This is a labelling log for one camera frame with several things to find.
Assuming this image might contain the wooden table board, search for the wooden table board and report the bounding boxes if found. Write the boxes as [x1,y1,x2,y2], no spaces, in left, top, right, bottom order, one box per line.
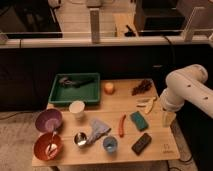
[32,80,180,167]

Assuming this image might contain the green plastic tray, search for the green plastic tray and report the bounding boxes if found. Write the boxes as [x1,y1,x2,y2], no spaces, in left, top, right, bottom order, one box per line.
[48,73,101,106]

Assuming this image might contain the white post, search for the white post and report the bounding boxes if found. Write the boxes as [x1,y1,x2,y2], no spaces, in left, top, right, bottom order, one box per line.
[90,8,100,44]
[182,6,205,42]

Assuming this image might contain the orange fruit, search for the orange fruit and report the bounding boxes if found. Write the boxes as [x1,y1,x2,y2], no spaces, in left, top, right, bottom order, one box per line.
[104,82,115,95]

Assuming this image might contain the white post right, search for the white post right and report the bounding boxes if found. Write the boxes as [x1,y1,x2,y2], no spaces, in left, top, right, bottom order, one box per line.
[182,6,205,42]

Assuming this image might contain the small metal cup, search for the small metal cup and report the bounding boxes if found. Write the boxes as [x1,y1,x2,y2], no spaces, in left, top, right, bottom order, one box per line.
[74,132,87,148]

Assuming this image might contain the blue cup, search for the blue cup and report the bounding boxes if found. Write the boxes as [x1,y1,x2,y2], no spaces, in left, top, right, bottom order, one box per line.
[103,136,118,153]

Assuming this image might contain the white paper cup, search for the white paper cup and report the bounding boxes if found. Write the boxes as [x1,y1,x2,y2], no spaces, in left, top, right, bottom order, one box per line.
[69,101,85,119]

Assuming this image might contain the white post left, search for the white post left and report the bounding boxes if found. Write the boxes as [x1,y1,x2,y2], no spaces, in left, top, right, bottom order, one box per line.
[90,8,100,44]

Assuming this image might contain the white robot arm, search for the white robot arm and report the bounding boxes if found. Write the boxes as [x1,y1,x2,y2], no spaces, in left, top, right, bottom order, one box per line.
[159,64,213,127]

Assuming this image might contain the dark grape bunch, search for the dark grape bunch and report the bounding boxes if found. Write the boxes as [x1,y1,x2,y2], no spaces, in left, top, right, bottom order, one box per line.
[132,79,152,95]

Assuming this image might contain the blue grey cloth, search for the blue grey cloth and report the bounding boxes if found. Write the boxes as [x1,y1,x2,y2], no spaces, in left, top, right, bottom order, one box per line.
[87,118,111,145]

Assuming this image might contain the red bowl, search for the red bowl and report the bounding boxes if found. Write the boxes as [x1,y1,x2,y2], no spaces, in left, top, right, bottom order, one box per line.
[34,133,63,161]

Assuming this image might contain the black object on floor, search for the black object on floor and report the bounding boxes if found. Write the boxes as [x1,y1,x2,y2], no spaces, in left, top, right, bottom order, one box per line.
[124,25,136,37]

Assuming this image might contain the white spoon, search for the white spoon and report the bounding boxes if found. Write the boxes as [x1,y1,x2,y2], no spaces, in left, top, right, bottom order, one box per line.
[47,131,57,156]

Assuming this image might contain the green sponge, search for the green sponge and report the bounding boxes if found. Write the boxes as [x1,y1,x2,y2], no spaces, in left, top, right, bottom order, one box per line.
[130,111,148,131]

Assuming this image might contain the white horizontal rail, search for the white horizontal rail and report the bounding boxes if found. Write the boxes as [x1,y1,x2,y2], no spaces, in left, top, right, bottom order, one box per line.
[0,35,213,49]

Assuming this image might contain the black rectangular block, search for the black rectangular block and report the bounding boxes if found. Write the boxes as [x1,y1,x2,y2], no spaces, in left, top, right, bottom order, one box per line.
[131,133,152,155]

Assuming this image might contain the black brush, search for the black brush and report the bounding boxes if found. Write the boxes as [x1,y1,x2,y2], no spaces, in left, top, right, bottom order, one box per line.
[59,77,93,88]

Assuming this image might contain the purple bowl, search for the purple bowl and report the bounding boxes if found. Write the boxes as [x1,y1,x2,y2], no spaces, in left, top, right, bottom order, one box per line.
[35,108,62,133]

